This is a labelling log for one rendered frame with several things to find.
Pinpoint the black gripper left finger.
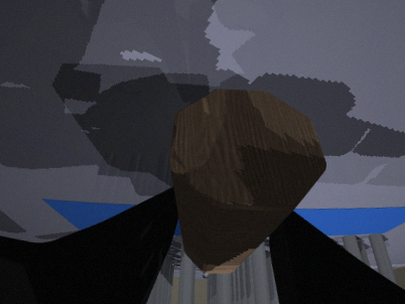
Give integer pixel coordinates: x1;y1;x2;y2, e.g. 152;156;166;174
0;187;179;304

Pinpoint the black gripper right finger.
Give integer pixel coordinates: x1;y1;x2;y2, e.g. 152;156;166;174
269;211;405;304

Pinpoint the blue flat strip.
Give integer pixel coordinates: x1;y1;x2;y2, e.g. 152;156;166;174
43;199;405;235

